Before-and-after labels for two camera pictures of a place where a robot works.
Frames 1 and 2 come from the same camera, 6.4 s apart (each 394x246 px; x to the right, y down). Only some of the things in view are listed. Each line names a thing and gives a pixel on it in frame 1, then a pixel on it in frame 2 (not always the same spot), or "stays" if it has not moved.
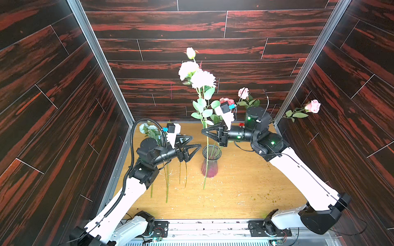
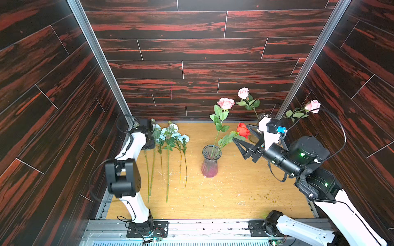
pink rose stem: (248, 102) stays
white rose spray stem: (192, 74) -> (160, 134)
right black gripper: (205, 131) -> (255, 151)
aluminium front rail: (234, 231) stays
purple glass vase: (214, 154) stays
